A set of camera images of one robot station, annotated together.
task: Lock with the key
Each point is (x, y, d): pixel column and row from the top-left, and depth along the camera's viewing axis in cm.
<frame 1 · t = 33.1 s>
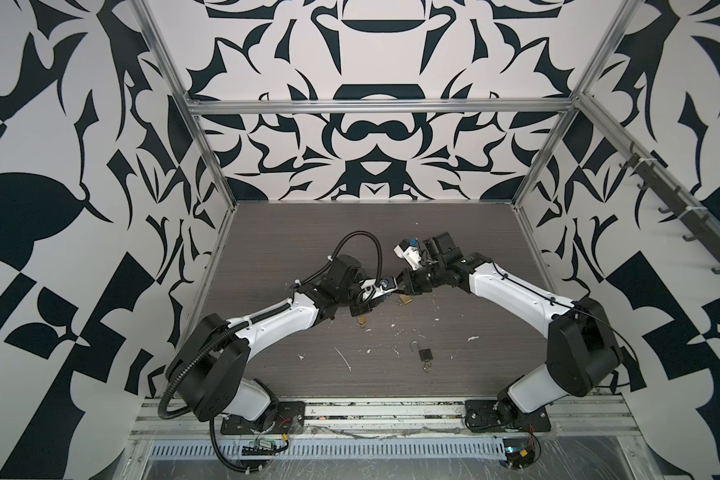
left hand: (381, 283, 83), fingers open
right hand: (389, 288, 81), fingers closed
large brass padlock: (406, 299, 96), point 2 cm above the table
black padlock: (425, 353, 86), on the table

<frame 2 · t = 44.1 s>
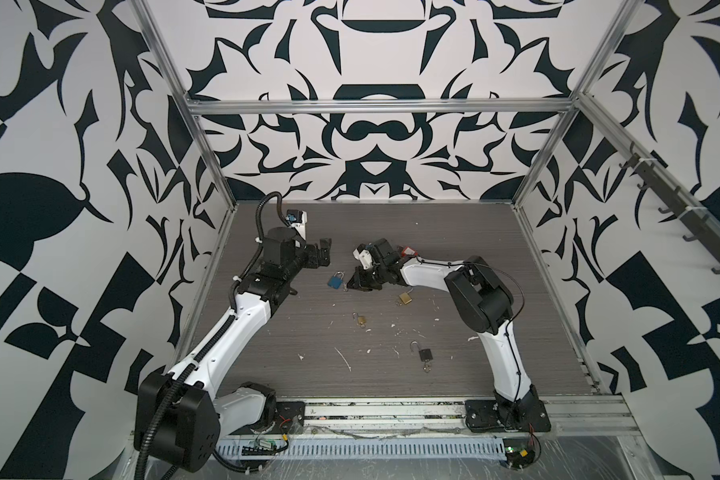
left hand: (313, 233, 80), fingers open
right hand: (346, 284, 96), fingers closed
the named things where they were.

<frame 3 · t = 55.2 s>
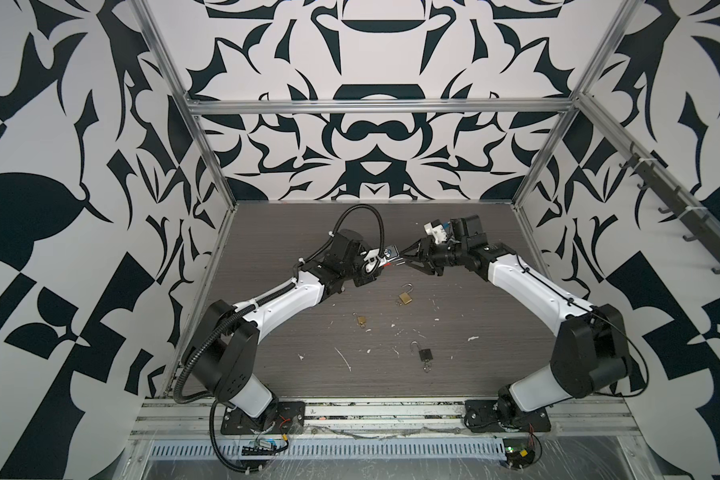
left hand: (378, 250, 85), fingers open
right hand: (403, 256, 80), fingers open
the named things where they were.

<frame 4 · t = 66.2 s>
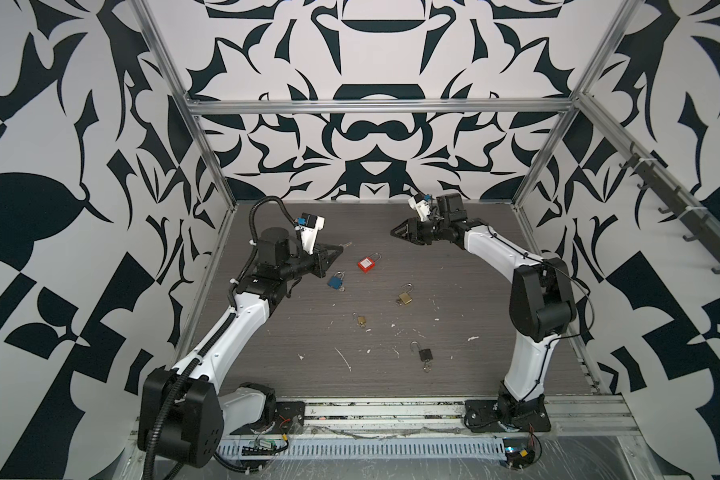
left hand: (342, 243, 76), fingers closed
right hand: (395, 231, 89), fingers open
red padlock: (370, 262, 104), point 2 cm above the table
blue padlock: (336, 281, 101), on the table
the other named things where they were.

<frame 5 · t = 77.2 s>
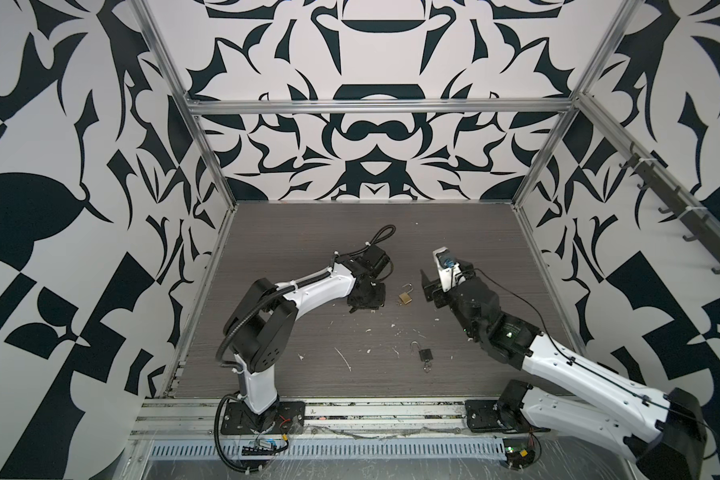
left hand: (380, 299, 88), fingers closed
right hand: (439, 264, 74), fingers open
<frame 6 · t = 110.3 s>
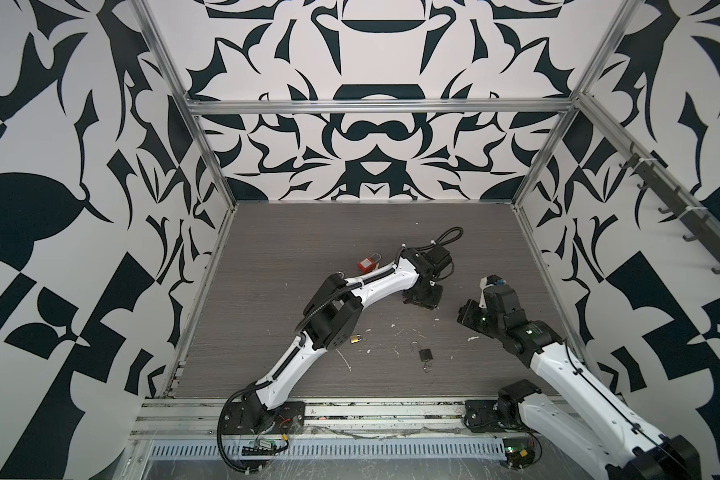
left hand: (434, 299, 90), fingers open
right hand: (459, 307, 82), fingers closed
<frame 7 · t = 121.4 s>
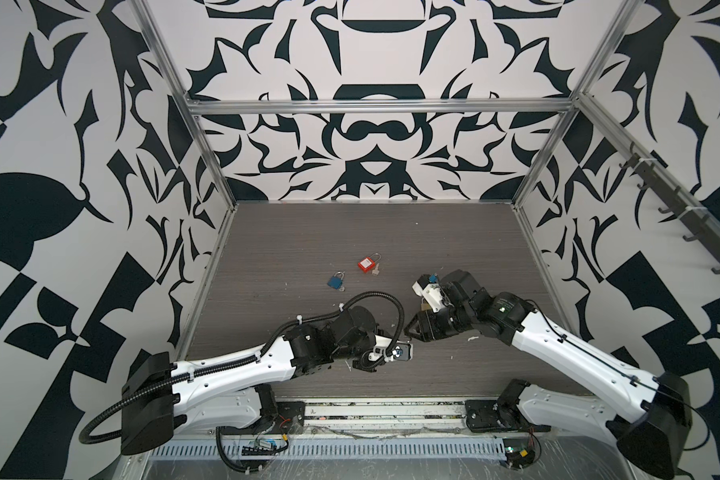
left hand: (394, 333, 72), fingers open
right hand: (410, 330, 72), fingers open
